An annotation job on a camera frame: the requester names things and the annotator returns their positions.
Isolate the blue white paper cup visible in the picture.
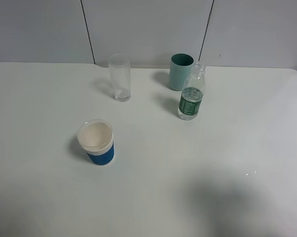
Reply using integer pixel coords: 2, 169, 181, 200
77, 119, 115, 165

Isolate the clear tall drinking glass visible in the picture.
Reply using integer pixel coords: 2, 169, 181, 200
108, 54, 131, 102

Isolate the clear bottle green label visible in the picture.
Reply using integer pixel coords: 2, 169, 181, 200
178, 62, 206, 120

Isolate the teal cylindrical cup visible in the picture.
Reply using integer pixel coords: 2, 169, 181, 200
169, 53, 194, 91

